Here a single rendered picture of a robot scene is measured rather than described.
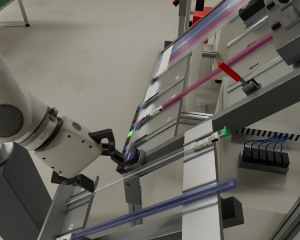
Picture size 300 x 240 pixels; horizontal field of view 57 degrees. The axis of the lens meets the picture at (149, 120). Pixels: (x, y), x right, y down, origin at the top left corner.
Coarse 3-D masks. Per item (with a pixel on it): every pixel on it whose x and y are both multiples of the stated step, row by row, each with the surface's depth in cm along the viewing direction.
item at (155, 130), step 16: (176, 64) 111; (160, 80) 114; (176, 80) 100; (160, 96) 103; (160, 112) 94; (176, 112) 85; (144, 128) 96; (160, 128) 86; (176, 128) 80; (144, 144) 88
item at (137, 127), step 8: (152, 72) 121; (152, 80) 117; (152, 88) 115; (144, 96) 110; (144, 104) 106; (144, 112) 104; (136, 120) 100; (136, 128) 97; (136, 136) 95; (128, 144) 92
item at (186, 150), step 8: (224, 136) 51; (176, 152) 57; (184, 152) 55; (160, 160) 59; (168, 160) 58; (144, 168) 61; (152, 168) 60; (120, 176) 66; (128, 176) 64; (136, 176) 63; (104, 184) 69; (112, 184) 67; (88, 192) 72; (96, 192) 70; (72, 200) 75; (80, 200) 74
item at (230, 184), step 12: (228, 180) 43; (192, 192) 47; (204, 192) 45; (216, 192) 44; (156, 204) 51; (168, 204) 49; (180, 204) 48; (120, 216) 57; (132, 216) 54; (144, 216) 53; (96, 228) 60; (108, 228) 58
